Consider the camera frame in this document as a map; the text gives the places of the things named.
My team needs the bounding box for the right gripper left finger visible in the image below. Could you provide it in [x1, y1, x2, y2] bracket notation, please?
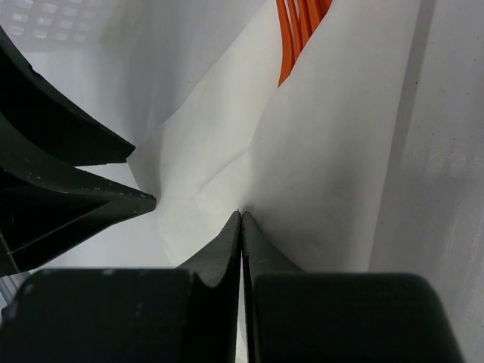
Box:
[1, 212, 241, 362]

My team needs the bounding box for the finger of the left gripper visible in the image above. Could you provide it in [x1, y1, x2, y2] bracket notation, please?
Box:
[1, 162, 157, 276]
[1, 31, 135, 166]

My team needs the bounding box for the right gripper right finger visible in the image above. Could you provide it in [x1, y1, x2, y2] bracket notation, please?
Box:
[241, 213, 464, 362]

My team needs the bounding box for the white paper napkin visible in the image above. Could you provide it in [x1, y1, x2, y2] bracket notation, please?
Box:
[129, 1, 420, 271]

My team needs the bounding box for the orange plastic fork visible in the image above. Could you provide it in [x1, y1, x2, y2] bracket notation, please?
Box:
[275, 0, 332, 86]

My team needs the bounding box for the large white plastic basket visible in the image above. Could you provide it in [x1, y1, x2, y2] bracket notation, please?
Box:
[1, 0, 119, 51]

